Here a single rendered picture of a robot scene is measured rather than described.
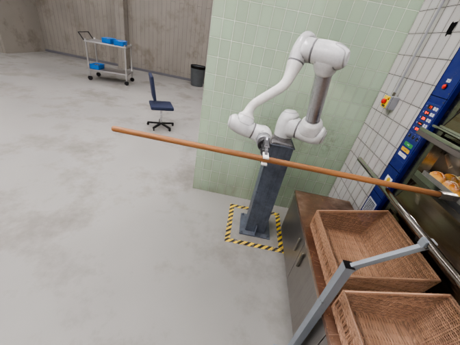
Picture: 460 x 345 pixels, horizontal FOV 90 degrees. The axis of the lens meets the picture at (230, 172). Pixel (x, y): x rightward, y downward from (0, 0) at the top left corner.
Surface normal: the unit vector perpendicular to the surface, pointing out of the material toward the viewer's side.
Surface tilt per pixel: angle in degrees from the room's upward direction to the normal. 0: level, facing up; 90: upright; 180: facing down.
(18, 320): 0
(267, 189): 90
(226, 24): 90
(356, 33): 90
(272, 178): 90
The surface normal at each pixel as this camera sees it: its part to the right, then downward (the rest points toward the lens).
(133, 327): 0.18, -0.84
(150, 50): -0.11, 0.50
